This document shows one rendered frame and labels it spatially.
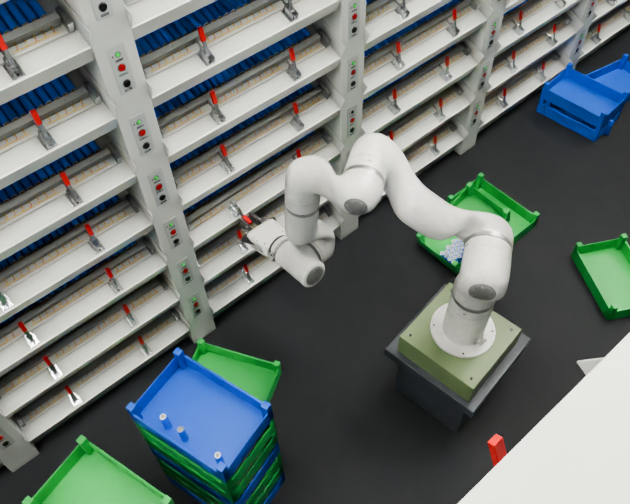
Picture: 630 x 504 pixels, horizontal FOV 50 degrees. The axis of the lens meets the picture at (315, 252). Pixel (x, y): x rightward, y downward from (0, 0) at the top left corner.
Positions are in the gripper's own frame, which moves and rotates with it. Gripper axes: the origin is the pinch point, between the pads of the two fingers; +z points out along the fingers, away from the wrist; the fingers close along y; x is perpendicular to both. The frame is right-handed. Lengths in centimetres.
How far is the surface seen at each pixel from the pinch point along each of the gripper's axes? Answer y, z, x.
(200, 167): -6.4, 8.9, 20.8
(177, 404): -50, -34, -7
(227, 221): -4.2, 6.3, -1.2
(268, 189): 13.4, 7.7, -0.4
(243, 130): 10.5, 9.6, 24.0
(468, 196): 90, -12, -43
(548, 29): 169, 13, -15
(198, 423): -49, -42, -8
